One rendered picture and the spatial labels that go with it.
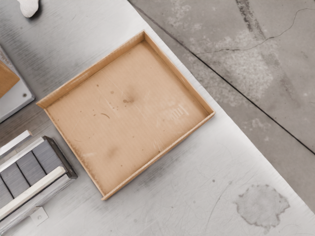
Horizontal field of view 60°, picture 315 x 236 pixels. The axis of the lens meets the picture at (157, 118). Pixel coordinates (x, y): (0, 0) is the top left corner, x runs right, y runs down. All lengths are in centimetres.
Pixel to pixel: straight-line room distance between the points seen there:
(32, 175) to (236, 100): 119
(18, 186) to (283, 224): 54
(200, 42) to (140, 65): 103
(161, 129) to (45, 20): 42
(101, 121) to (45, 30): 29
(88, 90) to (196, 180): 32
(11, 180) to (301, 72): 153
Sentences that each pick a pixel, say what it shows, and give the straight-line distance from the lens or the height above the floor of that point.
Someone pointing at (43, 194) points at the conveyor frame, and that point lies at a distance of 61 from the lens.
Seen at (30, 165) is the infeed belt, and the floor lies 88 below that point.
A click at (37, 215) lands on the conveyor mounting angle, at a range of 66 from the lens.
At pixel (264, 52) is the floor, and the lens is 173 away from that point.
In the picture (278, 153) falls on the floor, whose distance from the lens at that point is 156.
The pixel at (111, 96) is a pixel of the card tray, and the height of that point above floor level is 83.
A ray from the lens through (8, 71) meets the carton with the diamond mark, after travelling 68.
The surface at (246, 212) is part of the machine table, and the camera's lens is 63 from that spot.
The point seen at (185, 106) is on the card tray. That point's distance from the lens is 63.
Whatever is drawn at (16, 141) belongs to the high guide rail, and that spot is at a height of 96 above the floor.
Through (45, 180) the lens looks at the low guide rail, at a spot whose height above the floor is 91.
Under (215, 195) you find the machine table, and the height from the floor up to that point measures 83.
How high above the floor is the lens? 143
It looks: 75 degrees down
